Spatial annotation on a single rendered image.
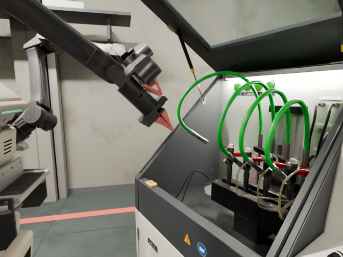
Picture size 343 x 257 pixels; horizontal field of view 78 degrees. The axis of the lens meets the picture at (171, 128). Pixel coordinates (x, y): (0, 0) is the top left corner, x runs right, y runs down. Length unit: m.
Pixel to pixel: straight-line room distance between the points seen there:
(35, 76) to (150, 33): 2.16
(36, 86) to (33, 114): 0.15
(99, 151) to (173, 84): 1.38
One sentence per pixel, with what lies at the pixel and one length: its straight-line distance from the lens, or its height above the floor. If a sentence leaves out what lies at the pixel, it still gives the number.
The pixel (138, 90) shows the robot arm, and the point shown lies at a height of 1.35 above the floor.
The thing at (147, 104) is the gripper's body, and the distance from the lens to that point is 0.60.
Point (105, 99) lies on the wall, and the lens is 2.97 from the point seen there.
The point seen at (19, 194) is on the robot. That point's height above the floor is 1.04.
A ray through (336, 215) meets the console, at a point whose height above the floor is 1.03.
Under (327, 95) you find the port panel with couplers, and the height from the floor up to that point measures 1.33.
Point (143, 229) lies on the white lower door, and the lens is 1.09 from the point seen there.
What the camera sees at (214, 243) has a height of 0.93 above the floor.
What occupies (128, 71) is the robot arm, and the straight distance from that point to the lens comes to 0.59.
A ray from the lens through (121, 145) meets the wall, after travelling 3.04.
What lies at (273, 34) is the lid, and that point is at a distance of 0.96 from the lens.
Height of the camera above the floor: 1.34
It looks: 9 degrees down
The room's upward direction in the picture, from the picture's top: straight up
